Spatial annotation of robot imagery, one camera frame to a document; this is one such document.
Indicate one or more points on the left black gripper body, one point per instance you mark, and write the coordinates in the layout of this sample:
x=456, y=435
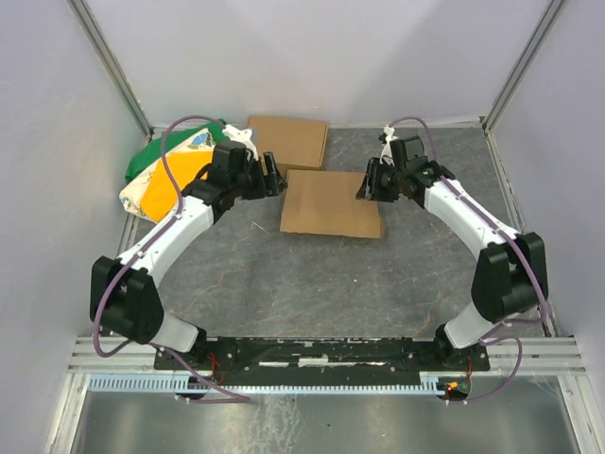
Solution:
x=263, y=175

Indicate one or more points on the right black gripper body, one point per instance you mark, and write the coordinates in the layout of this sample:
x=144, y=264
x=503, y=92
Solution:
x=376, y=179

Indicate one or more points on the cardboard box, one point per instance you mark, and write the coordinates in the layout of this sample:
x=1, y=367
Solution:
x=325, y=203
x=295, y=143

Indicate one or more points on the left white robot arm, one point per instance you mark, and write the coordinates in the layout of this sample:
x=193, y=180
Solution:
x=124, y=290

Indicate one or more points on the closed folded cardboard box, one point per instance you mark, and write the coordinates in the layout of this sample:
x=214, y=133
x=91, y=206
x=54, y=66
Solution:
x=295, y=143

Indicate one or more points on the green yellow white cloth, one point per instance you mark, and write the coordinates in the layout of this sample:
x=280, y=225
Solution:
x=152, y=182

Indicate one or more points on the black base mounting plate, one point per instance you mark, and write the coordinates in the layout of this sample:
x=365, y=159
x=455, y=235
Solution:
x=358, y=361

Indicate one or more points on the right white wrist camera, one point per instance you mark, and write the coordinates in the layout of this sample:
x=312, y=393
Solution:
x=387, y=136

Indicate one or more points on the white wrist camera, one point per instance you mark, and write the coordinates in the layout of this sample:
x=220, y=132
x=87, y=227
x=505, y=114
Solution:
x=387, y=136
x=244, y=137

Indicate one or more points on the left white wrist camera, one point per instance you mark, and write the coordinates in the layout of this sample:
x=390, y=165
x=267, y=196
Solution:
x=244, y=137

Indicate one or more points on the light blue slotted cable duct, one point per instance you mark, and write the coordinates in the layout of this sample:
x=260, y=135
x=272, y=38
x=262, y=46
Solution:
x=185, y=384

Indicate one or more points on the left aluminium frame post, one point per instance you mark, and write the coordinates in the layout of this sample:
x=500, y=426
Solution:
x=95, y=35

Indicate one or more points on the aluminium frame post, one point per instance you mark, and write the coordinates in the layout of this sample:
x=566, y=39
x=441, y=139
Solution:
x=95, y=35
x=536, y=39

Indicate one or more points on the aluminium front rail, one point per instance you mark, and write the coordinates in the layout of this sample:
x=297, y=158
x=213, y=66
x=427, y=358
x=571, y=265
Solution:
x=541, y=356

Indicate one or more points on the right aluminium frame post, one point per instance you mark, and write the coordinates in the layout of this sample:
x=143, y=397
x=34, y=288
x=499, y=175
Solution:
x=536, y=39

